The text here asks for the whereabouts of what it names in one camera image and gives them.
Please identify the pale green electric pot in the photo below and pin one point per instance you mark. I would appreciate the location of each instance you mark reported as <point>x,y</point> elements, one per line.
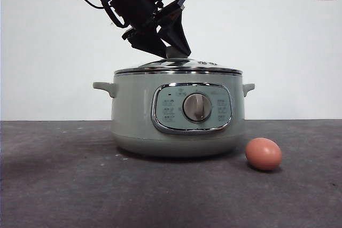
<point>133,121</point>

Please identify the brown egg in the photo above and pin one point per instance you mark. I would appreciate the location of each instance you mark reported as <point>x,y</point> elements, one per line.
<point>263,154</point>

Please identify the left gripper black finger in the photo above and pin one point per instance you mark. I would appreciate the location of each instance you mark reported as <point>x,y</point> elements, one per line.
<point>176,30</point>
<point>145,41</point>

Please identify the glass lid with green knob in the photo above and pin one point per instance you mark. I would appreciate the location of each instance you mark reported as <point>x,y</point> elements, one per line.
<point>187,64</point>

